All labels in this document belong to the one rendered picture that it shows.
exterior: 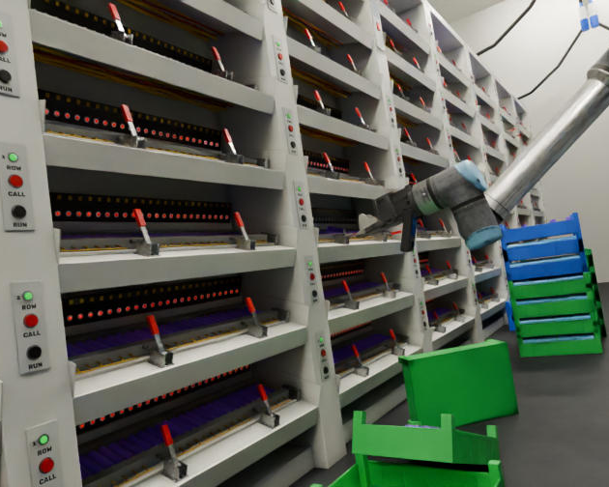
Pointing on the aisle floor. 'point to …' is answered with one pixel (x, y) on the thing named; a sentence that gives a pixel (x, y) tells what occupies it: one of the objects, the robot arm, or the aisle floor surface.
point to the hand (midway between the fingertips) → (360, 236)
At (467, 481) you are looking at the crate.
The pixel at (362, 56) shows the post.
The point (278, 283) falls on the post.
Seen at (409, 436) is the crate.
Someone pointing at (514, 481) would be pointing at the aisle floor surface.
